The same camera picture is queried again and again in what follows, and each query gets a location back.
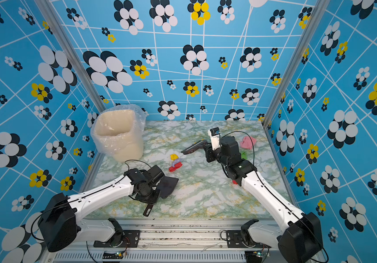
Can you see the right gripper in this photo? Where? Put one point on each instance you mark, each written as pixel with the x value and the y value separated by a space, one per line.
pixel 210 153

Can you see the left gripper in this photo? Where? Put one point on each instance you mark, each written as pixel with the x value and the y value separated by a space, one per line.
pixel 153 201

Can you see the black dustpan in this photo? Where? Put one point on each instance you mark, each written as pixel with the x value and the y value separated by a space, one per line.
pixel 166 186

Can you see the cartoon face hand brush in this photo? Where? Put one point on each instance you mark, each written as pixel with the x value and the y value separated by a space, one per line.
pixel 196 146

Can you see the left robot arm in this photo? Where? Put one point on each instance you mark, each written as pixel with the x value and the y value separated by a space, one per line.
pixel 63 221

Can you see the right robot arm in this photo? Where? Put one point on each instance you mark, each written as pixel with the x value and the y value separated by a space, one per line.
pixel 297 236

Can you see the pink paper scrap right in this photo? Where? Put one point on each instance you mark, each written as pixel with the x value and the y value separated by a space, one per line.
pixel 247 143

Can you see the red paper scrap by bin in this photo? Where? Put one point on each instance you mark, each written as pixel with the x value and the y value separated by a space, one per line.
pixel 175 167

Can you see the yellow scrap by bin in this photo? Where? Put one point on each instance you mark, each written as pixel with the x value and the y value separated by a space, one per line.
pixel 174 157

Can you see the beige trash bin with liner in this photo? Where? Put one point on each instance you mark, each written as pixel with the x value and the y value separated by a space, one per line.
pixel 118 131

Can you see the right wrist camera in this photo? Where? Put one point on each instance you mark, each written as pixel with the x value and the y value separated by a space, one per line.
pixel 214 135

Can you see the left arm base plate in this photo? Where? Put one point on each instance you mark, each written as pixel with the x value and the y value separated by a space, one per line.
pixel 125 239

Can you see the aluminium frame rail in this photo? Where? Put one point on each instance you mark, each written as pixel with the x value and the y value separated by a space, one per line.
pixel 173 241

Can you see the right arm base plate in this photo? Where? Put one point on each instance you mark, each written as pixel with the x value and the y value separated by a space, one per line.
pixel 234 240

